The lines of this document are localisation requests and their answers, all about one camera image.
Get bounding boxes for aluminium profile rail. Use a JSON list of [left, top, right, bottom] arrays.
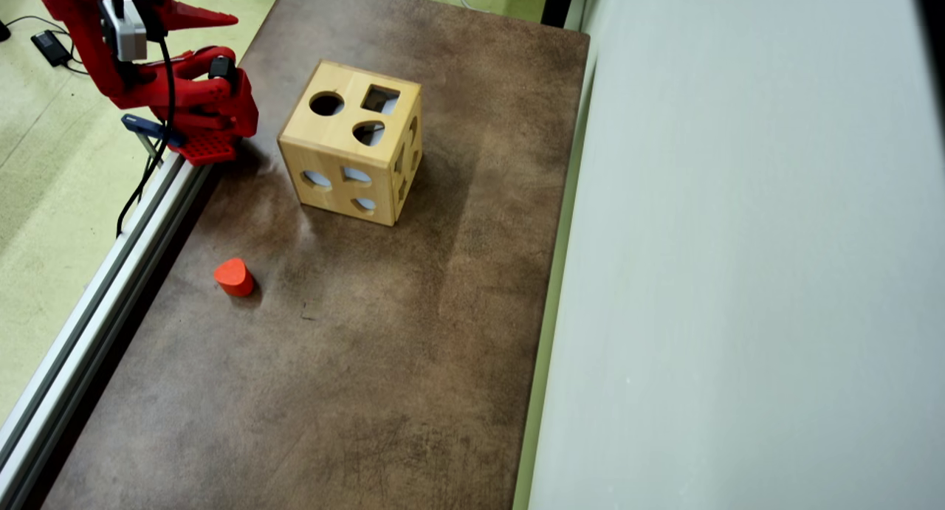
[[0, 152, 215, 510]]

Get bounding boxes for wooden shape sorter box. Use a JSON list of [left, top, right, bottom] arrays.
[[278, 60, 424, 227]]

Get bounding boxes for black power adapter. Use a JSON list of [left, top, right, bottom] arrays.
[[31, 29, 74, 68]]

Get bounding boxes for dark vertical post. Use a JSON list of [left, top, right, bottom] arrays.
[[541, 0, 579, 30]]

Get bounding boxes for orange teardrop block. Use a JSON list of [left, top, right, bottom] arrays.
[[213, 257, 255, 298]]

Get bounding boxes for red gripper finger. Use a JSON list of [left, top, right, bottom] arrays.
[[155, 0, 239, 32]]

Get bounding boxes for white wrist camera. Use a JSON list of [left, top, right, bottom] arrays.
[[99, 0, 149, 63]]

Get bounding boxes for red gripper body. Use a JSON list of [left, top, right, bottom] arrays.
[[28, 0, 162, 38]]

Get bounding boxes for blue clamp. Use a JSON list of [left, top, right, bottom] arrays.
[[121, 114, 186, 168]]

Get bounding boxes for thick black camera cable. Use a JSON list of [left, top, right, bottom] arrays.
[[116, 12, 178, 238]]

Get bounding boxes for thin black floor cable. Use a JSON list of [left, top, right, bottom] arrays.
[[6, 14, 91, 75]]

